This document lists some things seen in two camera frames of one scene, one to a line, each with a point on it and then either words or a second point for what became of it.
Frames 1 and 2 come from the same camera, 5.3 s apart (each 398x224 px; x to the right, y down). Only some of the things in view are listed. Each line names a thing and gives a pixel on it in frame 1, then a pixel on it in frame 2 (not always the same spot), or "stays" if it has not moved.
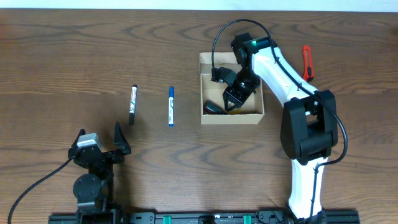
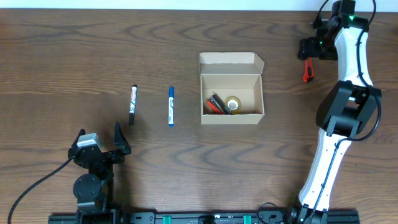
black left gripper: [122, 146] stays
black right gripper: [231, 99] -> [304, 49]
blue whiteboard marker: [171, 106] stays
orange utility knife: [308, 71] stays
